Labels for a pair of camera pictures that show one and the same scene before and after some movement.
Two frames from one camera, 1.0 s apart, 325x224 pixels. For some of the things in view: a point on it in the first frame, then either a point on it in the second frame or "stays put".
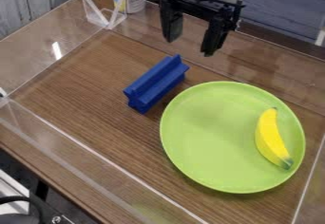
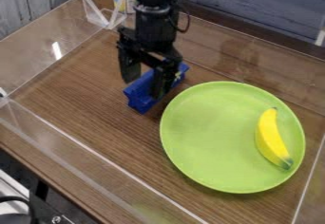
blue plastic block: x=155 y=83 stays put
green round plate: x=207 y=136 stays put
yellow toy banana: x=270 y=140 stays put
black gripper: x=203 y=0 -> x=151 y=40
